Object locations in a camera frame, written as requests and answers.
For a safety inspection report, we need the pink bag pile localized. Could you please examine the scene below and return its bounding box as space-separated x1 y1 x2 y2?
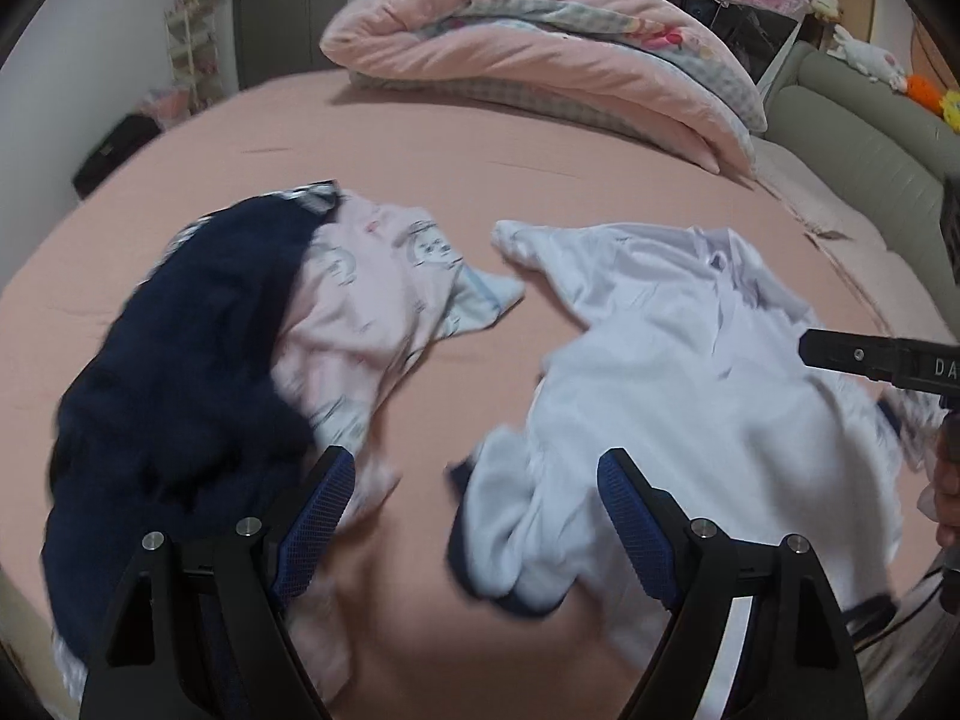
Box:
142 86 192 125

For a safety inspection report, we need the pink bed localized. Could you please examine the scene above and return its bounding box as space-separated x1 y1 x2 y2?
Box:
0 67 938 720

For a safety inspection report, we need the person's right hand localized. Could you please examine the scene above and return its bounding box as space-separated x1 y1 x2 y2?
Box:
919 412 960 545

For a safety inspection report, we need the navy pleated skirt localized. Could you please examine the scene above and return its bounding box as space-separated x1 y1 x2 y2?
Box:
37 180 346 691

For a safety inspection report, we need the white shirt with navy trim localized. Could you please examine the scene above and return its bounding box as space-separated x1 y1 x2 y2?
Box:
446 220 908 691

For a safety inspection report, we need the pink printed pajama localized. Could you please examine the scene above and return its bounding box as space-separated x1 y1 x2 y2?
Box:
270 191 526 698

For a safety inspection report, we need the black backpack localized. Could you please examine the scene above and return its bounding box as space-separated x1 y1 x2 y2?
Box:
73 112 162 200

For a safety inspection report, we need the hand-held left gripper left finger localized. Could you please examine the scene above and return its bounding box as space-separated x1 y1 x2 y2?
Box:
79 446 357 720

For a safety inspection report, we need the white shelf rack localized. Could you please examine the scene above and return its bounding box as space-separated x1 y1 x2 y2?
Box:
163 0 226 110

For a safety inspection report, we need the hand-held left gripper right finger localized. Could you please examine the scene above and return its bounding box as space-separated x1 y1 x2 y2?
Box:
596 448 871 720

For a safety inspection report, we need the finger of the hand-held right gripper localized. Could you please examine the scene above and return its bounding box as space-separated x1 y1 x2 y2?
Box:
799 328 905 383

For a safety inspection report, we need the folded pink quilt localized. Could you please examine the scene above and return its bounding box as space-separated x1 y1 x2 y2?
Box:
320 0 770 179

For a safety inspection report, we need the grey-green padded headboard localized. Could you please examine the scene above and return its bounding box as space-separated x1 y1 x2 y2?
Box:
769 41 960 263

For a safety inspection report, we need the white rabbit plush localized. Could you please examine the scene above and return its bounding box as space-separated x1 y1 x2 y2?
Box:
831 24 908 87

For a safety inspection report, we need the grey door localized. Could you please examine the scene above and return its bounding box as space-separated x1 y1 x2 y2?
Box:
232 0 361 91

